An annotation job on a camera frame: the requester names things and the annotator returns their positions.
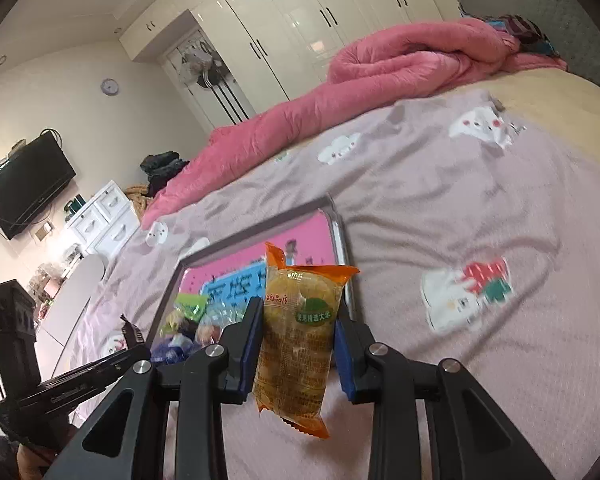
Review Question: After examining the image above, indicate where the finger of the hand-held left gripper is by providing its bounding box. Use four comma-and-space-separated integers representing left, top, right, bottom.
80, 345, 153, 381

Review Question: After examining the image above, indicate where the person's left hand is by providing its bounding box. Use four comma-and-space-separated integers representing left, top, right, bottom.
17, 447, 56, 480

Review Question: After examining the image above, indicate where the pink printed bed sheet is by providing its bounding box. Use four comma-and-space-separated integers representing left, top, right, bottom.
35, 87, 600, 480

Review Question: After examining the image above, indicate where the coat stand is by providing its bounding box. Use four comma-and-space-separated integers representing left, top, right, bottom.
177, 40, 253, 126

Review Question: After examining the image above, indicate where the grey cardboard box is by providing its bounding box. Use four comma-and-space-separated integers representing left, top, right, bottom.
142, 192, 357, 361

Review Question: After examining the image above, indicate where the white wardrobe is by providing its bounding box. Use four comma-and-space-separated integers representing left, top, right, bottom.
119, 0, 443, 133

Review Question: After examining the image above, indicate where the beige bed sheet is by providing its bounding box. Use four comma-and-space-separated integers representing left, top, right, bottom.
430, 67, 600, 161

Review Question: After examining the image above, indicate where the blue snack packet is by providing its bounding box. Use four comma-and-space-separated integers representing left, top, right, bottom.
150, 332, 201, 366

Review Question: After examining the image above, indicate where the green pastry packet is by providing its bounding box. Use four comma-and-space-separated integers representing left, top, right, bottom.
172, 292, 211, 326

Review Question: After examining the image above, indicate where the pink book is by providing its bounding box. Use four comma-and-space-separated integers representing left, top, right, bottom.
180, 212, 338, 321

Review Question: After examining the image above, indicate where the white drawer cabinet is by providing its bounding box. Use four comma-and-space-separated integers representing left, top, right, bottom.
62, 180, 141, 261

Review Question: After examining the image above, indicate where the orange pastry packet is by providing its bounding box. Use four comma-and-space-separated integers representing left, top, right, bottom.
252, 241, 361, 440

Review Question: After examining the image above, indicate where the white oval table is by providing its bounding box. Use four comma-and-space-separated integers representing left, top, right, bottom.
35, 254, 108, 351

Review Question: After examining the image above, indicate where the dark clothes pile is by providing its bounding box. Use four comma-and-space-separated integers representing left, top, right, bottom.
140, 151, 191, 198

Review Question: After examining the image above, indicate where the striped cloth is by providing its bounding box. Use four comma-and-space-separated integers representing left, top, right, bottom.
485, 12, 561, 56

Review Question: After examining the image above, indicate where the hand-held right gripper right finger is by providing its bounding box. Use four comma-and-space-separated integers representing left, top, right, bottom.
332, 317, 556, 480

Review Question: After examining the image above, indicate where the tan plush blanket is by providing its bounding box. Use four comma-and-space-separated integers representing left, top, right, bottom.
125, 185, 153, 221

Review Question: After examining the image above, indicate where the black flat television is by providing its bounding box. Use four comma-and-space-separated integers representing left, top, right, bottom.
0, 135, 77, 241

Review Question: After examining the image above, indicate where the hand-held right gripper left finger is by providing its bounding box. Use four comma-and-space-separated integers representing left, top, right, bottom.
57, 296, 265, 480

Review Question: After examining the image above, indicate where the clear packet with red candy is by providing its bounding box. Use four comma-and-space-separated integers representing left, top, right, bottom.
195, 320, 231, 346

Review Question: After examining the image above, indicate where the grey quilted headboard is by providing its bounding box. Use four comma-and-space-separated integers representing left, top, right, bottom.
450, 0, 600, 81

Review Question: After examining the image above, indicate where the pink quilt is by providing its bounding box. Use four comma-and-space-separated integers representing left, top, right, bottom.
141, 17, 568, 228

